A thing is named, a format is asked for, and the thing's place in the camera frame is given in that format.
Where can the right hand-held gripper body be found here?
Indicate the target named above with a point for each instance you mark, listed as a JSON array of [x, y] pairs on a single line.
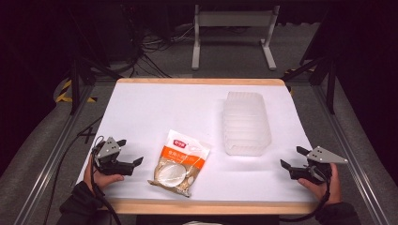
[[316, 164]]

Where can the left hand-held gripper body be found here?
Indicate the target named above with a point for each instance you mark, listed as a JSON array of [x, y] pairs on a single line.
[[109, 159]]

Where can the person's left hand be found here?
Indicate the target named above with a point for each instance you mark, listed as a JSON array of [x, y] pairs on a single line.
[[104, 179]]

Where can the person's right hand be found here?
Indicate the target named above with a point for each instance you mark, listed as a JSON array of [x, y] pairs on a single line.
[[328, 187]]

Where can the black tape cross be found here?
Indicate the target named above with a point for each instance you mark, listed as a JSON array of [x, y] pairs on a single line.
[[87, 135]]

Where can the orange and white food packet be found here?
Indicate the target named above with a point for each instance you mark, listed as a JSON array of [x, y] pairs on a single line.
[[180, 162]]

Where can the translucent plastic container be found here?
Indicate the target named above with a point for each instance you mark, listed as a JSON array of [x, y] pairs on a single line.
[[246, 125]]

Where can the yellow and black hazard tape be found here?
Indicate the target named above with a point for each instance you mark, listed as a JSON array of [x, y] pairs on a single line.
[[64, 92]]

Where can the black metal stand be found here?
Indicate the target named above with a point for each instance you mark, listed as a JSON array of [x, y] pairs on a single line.
[[82, 73], [325, 70]]

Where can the white metal stand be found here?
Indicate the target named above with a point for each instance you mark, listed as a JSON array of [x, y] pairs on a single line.
[[233, 18]]

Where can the aluminium frame rail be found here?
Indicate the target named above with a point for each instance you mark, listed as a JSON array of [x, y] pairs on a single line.
[[350, 159], [53, 162]]

